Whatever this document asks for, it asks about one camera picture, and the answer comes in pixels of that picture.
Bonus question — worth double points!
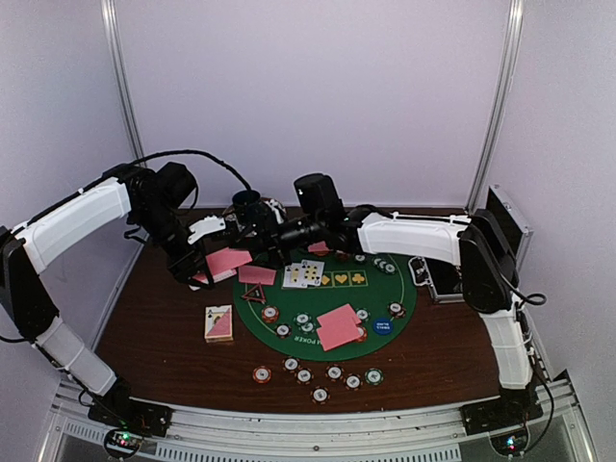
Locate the aluminium poker chip case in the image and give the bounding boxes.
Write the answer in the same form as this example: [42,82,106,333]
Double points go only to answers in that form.
[408,184,535,304]

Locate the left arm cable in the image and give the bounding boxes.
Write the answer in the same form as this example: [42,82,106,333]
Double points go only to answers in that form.
[129,148,254,193]

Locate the blue small blind button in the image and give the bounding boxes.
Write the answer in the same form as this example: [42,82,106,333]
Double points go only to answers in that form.
[372,318,394,336]

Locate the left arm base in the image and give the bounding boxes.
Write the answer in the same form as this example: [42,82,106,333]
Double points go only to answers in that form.
[88,401,173,460]

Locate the playing card box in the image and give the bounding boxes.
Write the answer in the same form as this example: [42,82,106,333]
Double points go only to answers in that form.
[204,305,233,343]

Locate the red chips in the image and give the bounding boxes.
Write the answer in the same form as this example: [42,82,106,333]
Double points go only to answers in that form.
[261,305,280,324]
[356,326,368,343]

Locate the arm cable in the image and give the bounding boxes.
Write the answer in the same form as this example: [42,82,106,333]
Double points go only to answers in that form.
[504,283,554,434]
[129,148,254,193]

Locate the front aluminium rail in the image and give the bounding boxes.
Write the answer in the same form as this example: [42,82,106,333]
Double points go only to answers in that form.
[35,378,599,461]

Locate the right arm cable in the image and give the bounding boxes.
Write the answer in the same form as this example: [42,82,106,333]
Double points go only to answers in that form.
[504,283,554,434]

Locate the right aluminium frame post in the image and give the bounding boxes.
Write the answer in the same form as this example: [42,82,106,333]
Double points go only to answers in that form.
[465,0,526,212]

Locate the triangular black red dealer button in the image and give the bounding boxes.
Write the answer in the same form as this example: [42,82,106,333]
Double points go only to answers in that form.
[241,283,268,304]

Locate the left aluminium frame post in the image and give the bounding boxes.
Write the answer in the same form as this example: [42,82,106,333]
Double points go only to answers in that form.
[99,0,147,166]

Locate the round green poker mat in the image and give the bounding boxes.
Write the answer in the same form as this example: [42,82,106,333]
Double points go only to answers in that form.
[233,249,418,362]

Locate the pink playing card deck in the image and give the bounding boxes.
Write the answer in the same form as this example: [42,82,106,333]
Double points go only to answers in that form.
[206,247,252,283]

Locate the dark blue mug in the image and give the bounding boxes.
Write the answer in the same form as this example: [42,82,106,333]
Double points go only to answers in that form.
[232,190,261,226]

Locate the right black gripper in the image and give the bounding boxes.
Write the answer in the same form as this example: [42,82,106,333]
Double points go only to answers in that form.
[229,211,325,270]

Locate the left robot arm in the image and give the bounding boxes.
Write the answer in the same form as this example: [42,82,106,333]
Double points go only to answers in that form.
[1,163,214,427]

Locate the green poker chip stack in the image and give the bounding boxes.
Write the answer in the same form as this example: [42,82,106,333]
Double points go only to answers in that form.
[364,368,384,386]

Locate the scattered brown chip one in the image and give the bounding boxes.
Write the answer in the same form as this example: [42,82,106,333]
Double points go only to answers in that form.
[282,357,299,373]

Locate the red poker chip stack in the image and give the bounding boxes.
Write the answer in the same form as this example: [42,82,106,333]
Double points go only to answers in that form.
[252,366,272,384]

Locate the aluminium frame post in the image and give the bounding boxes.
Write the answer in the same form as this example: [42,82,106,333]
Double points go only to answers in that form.
[465,0,526,212]
[99,0,147,166]

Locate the green chips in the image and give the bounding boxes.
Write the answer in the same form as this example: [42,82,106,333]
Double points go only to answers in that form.
[372,257,398,275]
[356,309,371,322]
[294,313,315,334]

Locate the two of clubs card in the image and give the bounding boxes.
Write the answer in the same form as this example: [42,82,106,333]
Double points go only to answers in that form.
[282,263,306,289]

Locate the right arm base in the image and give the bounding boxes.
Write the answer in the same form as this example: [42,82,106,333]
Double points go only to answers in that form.
[460,398,544,457]

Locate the scattered brown chip three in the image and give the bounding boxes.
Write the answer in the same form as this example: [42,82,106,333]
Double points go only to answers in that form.
[311,387,330,404]

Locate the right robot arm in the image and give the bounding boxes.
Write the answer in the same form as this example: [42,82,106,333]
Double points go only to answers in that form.
[232,173,547,425]

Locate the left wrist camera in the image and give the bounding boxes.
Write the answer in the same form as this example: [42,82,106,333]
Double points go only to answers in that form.
[188,216,226,244]

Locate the scattered brown chip two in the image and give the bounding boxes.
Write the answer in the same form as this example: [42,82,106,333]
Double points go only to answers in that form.
[295,368,313,384]

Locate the nine of spades card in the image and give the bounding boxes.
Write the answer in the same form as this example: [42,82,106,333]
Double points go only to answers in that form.
[300,259,324,288]

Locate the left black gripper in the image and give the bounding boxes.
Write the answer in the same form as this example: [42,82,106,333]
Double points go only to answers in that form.
[132,201,215,290]

